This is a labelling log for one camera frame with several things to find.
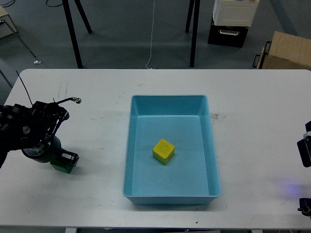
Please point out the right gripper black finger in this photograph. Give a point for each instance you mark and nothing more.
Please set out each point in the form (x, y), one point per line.
(308, 127)
(304, 148)

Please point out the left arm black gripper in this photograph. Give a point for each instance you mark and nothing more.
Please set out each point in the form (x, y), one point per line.
(39, 125)

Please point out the green wooden block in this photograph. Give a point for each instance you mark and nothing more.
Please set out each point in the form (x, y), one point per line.
(62, 167)

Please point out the yellow wooden block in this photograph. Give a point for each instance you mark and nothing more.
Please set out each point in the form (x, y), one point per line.
(163, 151)

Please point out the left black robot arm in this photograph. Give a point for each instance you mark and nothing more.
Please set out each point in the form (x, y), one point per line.
(10, 131)

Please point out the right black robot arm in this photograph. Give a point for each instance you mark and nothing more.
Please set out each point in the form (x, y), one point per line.
(305, 203)

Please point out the cardboard box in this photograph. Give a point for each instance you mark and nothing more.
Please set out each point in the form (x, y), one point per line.
(284, 51)

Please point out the black storage box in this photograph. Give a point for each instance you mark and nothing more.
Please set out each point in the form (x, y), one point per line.
(232, 36)

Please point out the blue plastic bin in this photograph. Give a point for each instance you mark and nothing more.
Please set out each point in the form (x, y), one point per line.
(191, 176)

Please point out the wooden cabinet at left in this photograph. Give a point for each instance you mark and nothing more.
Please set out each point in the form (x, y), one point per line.
(7, 26)

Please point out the black stand leg left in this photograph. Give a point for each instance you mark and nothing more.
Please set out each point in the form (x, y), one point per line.
(71, 28)

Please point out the black stand leg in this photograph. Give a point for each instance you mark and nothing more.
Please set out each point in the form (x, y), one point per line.
(193, 16)
(71, 28)

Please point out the black stand leg right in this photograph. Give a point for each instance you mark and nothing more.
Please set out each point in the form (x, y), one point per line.
(193, 16)

